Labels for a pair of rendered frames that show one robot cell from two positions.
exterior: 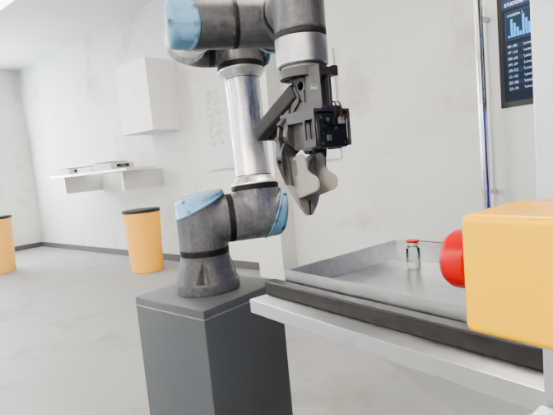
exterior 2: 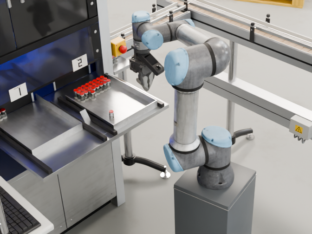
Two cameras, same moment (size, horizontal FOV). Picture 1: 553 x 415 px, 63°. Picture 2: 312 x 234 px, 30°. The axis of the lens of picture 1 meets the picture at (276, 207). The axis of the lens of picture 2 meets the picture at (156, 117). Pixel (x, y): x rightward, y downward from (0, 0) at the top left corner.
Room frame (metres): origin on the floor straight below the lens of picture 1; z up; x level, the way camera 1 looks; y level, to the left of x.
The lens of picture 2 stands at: (2.83, -0.22, 2.37)
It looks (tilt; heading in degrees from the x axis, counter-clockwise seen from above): 35 degrees down; 175
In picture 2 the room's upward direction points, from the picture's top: 3 degrees counter-clockwise
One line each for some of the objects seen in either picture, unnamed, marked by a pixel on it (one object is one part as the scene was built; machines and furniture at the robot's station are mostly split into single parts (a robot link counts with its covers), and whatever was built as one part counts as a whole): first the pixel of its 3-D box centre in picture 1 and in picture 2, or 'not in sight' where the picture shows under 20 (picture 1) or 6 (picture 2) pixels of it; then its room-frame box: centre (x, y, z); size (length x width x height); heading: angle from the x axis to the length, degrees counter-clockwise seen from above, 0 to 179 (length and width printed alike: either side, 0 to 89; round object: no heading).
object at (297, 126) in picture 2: not in sight; (301, 127); (0.43, 0.78, 0.50); 0.12 x 0.05 x 0.09; 38
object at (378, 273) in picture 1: (439, 277); (111, 100); (0.60, -0.21, 0.90); 0.34 x 0.26 x 0.04; 37
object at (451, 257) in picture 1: (474, 259); (122, 48); (0.30, -0.13, 1.00); 0.04 x 0.04 x 0.04; 38
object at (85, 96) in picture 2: not in sight; (95, 90); (0.51, -0.28, 0.91); 0.18 x 0.02 x 0.05; 127
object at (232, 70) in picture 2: not in sight; (231, 92); (-0.03, 0.51, 0.46); 0.09 x 0.09 x 0.77; 38
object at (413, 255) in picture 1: (413, 254); (111, 115); (0.72, -0.21, 0.90); 0.02 x 0.02 x 0.04
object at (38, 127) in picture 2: not in sight; (34, 123); (0.72, -0.55, 0.90); 0.34 x 0.26 x 0.04; 38
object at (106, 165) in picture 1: (113, 165); not in sight; (5.50, 1.91, 1.23); 0.39 x 0.37 x 0.10; 49
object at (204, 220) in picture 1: (204, 219); (214, 145); (1.07, 0.17, 0.96); 0.13 x 0.12 x 0.14; 104
